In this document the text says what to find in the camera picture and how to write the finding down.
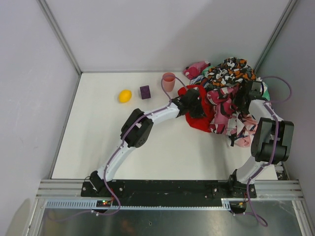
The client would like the red cloth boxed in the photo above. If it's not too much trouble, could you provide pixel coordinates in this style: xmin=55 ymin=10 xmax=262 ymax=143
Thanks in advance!
xmin=178 ymin=85 xmax=214 ymax=133

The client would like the mint green cloth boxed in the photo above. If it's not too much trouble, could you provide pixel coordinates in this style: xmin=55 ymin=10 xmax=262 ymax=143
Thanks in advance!
xmin=200 ymin=66 xmax=270 ymax=100

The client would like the blue white patterned cloth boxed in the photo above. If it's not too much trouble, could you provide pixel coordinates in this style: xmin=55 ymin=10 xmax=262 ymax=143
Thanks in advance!
xmin=189 ymin=75 xmax=208 ymax=86

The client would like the orange black camouflage cloth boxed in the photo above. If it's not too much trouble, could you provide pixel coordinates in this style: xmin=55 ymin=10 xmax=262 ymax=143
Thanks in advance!
xmin=201 ymin=57 xmax=256 ymax=90

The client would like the light pink camouflage cloth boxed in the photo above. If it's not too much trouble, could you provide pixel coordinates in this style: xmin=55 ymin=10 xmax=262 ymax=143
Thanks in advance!
xmin=206 ymin=86 xmax=257 ymax=148

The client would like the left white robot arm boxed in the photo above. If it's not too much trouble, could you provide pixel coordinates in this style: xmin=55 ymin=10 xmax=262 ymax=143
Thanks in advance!
xmin=89 ymin=87 xmax=205 ymax=194

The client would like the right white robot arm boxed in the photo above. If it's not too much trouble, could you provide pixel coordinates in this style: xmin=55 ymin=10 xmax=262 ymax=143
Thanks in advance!
xmin=228 ymin=81 xmax=294 ymax=196

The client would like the pink plastic cup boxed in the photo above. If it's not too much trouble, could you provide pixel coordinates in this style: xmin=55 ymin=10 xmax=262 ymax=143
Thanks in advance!
xmin=162 ymin=72 xmax=176 ymax=92

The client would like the purple cube block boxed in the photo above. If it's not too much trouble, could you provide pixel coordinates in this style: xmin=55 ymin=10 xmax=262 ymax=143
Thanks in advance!
xmin=140 ymin=85 xmax=151 ymax=100

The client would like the yellow lemon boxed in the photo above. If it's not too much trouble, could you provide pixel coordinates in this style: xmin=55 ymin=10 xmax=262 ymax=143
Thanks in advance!
xmin=118 ymin=89 xmax=132 ymax=103

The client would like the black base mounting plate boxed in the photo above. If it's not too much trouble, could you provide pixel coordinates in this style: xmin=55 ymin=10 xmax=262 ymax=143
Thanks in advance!
xmin=81 ymin=179 xmax=256 ymax=207

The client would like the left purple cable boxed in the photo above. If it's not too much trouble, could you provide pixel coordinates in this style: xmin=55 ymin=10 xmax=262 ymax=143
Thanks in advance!
xmin=103 ymin=75 xmax=183 ymax=217

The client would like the purple cable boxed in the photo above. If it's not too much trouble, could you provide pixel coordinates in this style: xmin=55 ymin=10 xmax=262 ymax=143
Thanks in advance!
xmin=103 ymin=75 xmax=183 ymax=217
xmin=245 ymin=75 xmax=293 ymax=228

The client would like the right aluminium frame post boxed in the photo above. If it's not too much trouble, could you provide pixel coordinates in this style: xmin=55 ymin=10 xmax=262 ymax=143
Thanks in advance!
xmin=254 ymin=0 xmax=300 ymax=72

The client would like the aluminium frame post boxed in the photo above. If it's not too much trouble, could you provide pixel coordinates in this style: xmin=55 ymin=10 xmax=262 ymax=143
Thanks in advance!
xmin=254 ymin=0 xmax=300 ymax=72
xmin=36 ymin=0 xmax=82 ymax=75

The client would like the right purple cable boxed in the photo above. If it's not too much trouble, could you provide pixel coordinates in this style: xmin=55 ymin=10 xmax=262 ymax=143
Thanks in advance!
xmin=245 ymin=75 xmax=293 ymax=228

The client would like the left aluminium frame post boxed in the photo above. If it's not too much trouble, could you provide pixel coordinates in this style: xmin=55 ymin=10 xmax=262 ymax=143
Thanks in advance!
xmin=36 ymin=0 xmax=82 ymax=75

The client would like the grey cable duct rail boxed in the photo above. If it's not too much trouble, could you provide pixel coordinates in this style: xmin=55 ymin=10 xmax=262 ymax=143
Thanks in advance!
xmin=45 ymin=199 xmax=231 ymax=211

